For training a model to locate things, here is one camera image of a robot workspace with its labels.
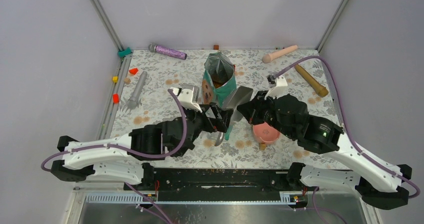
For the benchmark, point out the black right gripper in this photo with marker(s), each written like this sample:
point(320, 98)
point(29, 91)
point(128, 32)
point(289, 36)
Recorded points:
point(252, 108)

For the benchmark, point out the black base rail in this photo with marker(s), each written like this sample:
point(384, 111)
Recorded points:
point(218, 185)

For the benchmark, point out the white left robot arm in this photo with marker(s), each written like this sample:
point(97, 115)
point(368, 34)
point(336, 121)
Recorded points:
point(76, 160)

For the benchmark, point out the beige toy block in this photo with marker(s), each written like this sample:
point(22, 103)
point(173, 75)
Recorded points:
point(127, 81)

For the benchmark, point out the floral table mat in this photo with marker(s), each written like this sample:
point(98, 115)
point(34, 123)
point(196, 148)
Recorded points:
point(241, 151)

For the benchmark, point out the teal clip in corner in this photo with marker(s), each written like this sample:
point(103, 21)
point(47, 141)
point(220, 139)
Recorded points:
point(125, 52)

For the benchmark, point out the grey cylinder tool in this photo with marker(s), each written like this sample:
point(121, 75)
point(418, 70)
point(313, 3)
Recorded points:
point(134, 101)

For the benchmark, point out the pink toy stick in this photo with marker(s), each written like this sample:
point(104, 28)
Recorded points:
point(269, 57)

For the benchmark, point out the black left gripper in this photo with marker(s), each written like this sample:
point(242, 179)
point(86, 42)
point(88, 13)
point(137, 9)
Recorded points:
point(222, 116)

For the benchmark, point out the red toy block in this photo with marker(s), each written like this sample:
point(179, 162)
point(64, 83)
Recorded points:
point(133, 71)

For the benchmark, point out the pink pet bowl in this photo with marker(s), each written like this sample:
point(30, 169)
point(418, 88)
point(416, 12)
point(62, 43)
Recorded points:
point(265, 134)

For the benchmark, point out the orange toy block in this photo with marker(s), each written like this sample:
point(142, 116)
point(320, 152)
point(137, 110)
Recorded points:
point(115, 98)

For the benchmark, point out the brown wooden rolling pin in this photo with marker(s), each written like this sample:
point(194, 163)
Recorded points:
point(319, 89)

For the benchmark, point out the purple glitter microphone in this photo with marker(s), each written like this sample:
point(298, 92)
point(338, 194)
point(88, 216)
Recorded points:
point(152, 47)

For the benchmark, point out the green dog food bag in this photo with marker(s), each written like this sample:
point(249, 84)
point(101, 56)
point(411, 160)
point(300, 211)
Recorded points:
point(218, 81)

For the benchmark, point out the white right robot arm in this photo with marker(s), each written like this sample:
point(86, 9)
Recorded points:
point(377, 182)

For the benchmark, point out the grey plastic scoop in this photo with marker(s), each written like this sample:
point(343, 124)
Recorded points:
point(240, 96)

